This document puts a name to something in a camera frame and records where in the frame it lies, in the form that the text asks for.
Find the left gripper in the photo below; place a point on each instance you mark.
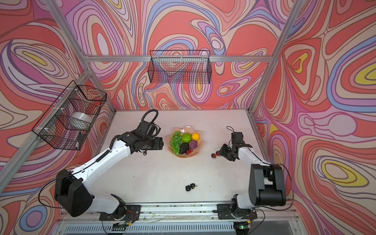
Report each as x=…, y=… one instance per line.
x=158, y=143

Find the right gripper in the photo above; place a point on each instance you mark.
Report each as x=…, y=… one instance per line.
x=222, y=152

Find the red cherry pair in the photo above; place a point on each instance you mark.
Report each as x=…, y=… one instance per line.
x=215, y=155
x=189, y=151

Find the green grape bunch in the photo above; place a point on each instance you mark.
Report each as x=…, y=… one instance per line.
x=175, y=142

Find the yellow pear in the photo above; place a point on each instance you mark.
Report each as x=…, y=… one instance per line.
x=196, y=136

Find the purple round fruit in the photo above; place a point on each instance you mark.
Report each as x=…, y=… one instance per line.
x=193, y=144

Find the dark avocado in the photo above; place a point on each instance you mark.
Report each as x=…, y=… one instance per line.
x=183, y=148

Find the green bumpy fruit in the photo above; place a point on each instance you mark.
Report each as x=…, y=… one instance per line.
x=186, y=138

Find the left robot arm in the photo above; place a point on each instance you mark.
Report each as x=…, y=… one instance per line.
x=72, y=188

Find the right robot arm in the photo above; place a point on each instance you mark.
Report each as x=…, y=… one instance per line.
x=266, y=187

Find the pink wavy fruit bowl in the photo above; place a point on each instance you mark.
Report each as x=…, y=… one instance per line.
x=184, y=130

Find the black cherry pair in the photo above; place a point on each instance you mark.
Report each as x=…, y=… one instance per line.
x=190, y=187

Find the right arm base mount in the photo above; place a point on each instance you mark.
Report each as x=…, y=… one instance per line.
x=236, y=212

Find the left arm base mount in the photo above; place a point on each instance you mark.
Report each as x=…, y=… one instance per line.
x=127, y=213

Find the aluminium front rail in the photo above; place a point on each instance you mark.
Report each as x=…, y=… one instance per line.
x=199, y=212

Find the black wire basket left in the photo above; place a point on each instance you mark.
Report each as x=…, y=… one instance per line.
x=61, y=131

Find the black wire basket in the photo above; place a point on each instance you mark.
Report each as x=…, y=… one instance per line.
x=61, y=131
x=180, y=67

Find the black wire basket back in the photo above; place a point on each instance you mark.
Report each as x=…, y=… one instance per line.
x=180, y=67

